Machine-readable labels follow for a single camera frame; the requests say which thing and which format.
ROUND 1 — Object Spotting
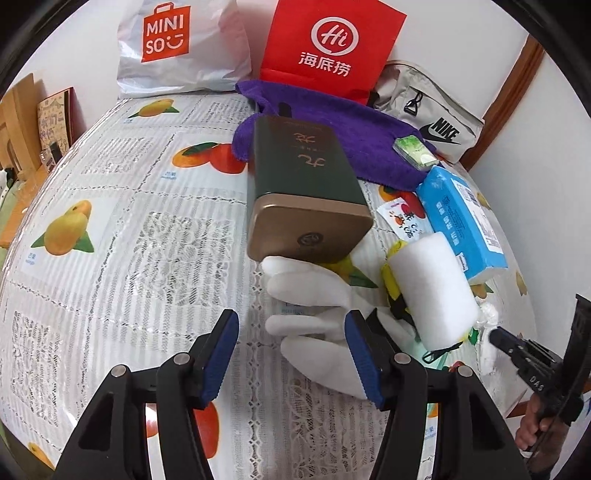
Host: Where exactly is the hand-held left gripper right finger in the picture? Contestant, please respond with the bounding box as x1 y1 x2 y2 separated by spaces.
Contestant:
344 309 541 480

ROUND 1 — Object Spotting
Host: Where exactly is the blue tissue pack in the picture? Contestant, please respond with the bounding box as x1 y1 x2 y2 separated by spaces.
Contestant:
416 166 509 282

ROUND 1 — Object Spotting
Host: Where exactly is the fruit print tablecloth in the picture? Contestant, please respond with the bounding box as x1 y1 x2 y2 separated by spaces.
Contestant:
0 88 541 480

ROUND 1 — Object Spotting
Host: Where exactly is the white snack packet red print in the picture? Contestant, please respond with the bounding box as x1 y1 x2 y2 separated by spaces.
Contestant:
376 191 432 238

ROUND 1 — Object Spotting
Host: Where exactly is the person's right hand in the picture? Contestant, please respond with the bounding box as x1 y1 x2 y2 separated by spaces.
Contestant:
515 396 555 453

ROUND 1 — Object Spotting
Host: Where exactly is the red paper bag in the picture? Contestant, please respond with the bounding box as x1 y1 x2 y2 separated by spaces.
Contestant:
259 0 408 106

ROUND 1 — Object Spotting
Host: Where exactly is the patterned cardboard box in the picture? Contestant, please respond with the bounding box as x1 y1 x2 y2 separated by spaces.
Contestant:
37 88 77 163

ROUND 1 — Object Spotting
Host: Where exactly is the wooden door frame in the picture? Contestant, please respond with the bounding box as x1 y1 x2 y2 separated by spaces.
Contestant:
459 37 546 171

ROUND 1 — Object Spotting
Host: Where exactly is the small green tissue packet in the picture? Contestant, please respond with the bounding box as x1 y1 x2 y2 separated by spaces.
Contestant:
392 135 439 172

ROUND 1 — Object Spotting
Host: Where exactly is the purple towel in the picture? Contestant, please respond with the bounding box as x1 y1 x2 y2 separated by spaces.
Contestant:
232 79 437 192

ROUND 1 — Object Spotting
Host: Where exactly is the beige waist bag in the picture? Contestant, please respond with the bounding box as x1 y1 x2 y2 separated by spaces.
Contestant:
372 60 485 164

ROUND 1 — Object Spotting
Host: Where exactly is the crumpled white tissue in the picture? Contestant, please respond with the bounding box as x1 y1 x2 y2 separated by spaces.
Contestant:
475 301 500 367

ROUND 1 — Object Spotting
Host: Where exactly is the dark green tin box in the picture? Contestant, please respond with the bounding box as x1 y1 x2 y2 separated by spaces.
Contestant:
247 115 375 266

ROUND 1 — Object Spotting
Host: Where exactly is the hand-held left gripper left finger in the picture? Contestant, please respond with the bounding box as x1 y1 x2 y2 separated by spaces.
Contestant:
55 309 241 480

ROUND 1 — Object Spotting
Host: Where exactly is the white plastic shopping bag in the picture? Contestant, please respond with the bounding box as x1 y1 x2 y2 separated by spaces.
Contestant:
115 0 252 99

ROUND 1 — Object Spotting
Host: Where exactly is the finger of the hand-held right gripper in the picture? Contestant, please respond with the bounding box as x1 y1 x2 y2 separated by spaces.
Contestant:
489 325 527 363

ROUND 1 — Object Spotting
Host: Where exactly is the wooden chair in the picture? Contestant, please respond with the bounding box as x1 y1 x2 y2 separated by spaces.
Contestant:
0 74 47 185

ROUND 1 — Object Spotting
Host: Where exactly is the white glove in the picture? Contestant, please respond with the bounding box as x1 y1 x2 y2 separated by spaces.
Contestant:
261 256 426 402

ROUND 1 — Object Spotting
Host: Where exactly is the white foam sponge block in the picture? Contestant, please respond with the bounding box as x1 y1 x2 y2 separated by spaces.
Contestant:
387 232 481 350

